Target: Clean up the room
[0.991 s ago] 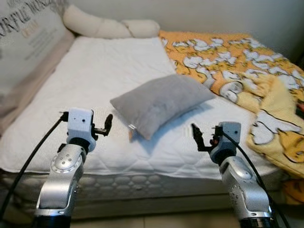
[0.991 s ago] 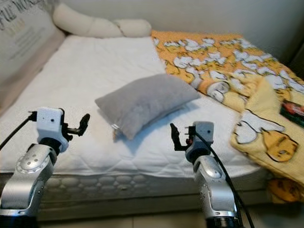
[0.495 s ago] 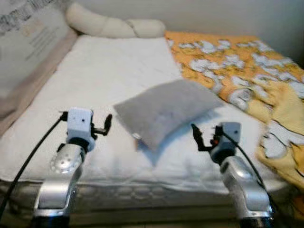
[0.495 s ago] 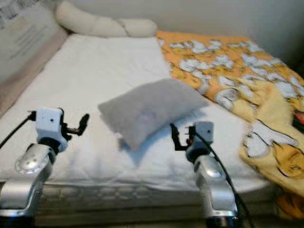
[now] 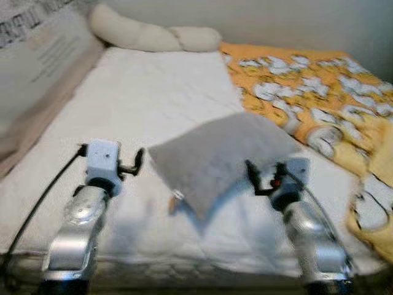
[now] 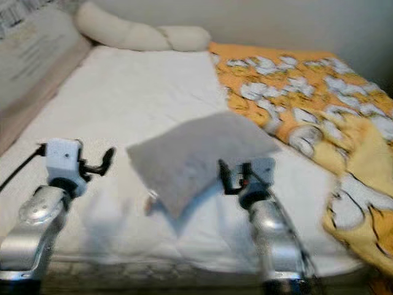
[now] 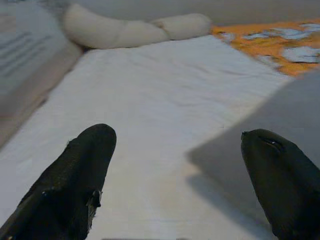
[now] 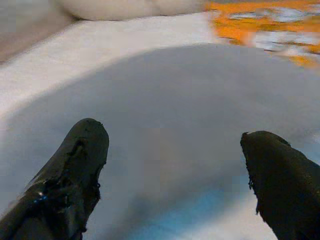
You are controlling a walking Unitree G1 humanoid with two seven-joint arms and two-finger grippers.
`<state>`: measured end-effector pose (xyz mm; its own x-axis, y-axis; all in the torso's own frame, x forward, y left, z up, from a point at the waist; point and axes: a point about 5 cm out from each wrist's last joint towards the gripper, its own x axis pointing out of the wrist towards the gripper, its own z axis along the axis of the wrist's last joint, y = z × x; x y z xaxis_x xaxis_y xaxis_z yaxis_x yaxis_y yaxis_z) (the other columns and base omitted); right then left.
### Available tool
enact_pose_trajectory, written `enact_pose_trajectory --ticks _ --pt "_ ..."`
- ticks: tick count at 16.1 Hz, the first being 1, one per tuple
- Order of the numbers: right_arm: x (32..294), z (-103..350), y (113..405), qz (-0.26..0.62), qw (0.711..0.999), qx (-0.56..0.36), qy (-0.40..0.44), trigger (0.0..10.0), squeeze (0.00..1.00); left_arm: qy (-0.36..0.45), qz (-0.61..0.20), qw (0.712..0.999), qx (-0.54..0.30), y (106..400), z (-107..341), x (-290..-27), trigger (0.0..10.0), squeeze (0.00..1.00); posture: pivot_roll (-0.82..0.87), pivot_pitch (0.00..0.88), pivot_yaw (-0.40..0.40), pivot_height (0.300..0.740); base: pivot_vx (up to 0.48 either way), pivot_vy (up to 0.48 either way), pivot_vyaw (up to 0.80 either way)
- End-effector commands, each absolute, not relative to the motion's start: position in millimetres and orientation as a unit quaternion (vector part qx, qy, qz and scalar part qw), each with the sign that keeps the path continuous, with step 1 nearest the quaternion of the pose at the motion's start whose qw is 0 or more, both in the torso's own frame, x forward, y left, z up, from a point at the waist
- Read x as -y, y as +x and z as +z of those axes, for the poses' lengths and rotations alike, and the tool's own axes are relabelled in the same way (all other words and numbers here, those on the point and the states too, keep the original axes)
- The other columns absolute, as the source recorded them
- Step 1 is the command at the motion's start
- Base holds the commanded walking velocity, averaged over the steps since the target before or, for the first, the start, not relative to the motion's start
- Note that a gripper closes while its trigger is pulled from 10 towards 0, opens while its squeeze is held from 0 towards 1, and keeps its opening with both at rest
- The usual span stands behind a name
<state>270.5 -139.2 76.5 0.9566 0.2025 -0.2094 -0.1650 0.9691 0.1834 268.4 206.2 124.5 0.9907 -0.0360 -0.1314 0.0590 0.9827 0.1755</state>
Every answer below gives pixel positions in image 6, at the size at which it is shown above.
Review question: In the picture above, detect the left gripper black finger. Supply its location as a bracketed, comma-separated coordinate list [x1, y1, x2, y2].
[92, 147, 116, 177]

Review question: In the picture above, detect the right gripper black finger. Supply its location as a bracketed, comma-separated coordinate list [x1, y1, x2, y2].
[218, 159, 238, 196]

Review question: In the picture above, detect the grey pillow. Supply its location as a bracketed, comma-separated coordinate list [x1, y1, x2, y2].
[126, 112, 280, 221]

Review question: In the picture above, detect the yellow cartoon print blanket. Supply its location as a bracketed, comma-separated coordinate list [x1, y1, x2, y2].
[209, 42, 393, 277]

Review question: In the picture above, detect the white quilted mattress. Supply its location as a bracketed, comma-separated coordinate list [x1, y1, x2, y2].
[0, 46, 363, 277]

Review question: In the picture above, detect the grey printed headboard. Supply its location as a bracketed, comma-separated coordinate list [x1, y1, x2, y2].
[0, 0, 93, 154]

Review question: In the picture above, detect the dark bed base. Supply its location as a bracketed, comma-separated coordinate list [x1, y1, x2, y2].
[0, 273, 393, 295]

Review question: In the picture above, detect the long cream bolster cushion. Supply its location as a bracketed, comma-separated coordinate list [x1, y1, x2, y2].
[75, 2, 173, 51]

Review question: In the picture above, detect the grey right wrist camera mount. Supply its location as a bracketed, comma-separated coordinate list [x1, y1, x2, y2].
[243, 158, 277, 194]

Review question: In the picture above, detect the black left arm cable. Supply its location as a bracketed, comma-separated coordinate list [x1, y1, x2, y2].
[0, 143, 49, 191]

